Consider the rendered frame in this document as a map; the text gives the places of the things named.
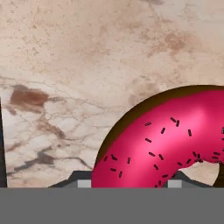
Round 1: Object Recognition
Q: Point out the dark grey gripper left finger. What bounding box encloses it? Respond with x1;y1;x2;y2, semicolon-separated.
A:
48;171;94;189

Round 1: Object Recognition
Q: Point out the dark cabinet panel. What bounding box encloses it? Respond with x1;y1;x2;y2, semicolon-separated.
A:
0;97;8;188

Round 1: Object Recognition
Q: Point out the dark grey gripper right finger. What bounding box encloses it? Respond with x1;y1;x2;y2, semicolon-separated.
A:
166;171;214;189

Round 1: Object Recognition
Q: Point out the pink frosted sprinkled donut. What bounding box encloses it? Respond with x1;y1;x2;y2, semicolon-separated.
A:
90;84;224;189

